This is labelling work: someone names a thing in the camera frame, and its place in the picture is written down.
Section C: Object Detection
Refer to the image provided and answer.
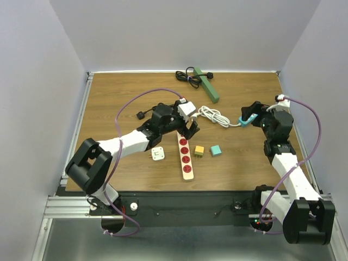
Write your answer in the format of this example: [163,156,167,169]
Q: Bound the teal power strip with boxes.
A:
[238,114,258,127]

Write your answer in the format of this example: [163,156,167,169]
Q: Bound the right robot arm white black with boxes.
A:
[239,96,335,245]

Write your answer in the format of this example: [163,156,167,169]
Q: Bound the yellow cube plug adapter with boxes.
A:
[194,146,204,157]

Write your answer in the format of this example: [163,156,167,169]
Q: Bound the teal cube plug adapter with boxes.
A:
[210,145,222,157]

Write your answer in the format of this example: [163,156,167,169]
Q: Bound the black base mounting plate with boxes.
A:
[87,191,260,228]

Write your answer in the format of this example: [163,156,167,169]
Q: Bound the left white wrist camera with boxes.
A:
[177,102,196,122]

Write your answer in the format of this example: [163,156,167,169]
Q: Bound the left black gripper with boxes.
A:
[160,101,200,140]

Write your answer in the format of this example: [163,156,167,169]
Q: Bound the white square plug adapter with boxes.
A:
[150,146,165,161]

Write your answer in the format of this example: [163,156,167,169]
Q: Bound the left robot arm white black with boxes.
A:
[65,99,200,214]

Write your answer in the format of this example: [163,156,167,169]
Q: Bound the green power strip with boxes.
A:
[193,67,220,103]

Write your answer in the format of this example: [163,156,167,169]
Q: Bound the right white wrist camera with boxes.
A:
[266,94,290,111]

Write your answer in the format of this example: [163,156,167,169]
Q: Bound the aluminium frame rail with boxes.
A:
[31,71,95,261]

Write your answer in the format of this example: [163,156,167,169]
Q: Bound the beige power strip red sockets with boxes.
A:
[177,132,194,182]

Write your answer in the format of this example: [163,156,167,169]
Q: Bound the black coiled cord with plug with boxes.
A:
[175,67,215,89]

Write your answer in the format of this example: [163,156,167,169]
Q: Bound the black power strip cord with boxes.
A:
[135,104,175,120]

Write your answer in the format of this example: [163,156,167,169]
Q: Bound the white coiled cord with plug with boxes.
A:
[190,105,242,128]

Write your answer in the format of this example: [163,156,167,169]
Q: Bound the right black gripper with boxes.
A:
[240,101,282,140]

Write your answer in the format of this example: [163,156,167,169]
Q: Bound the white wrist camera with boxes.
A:
[177,102,196,122]
[266,94,290,111]

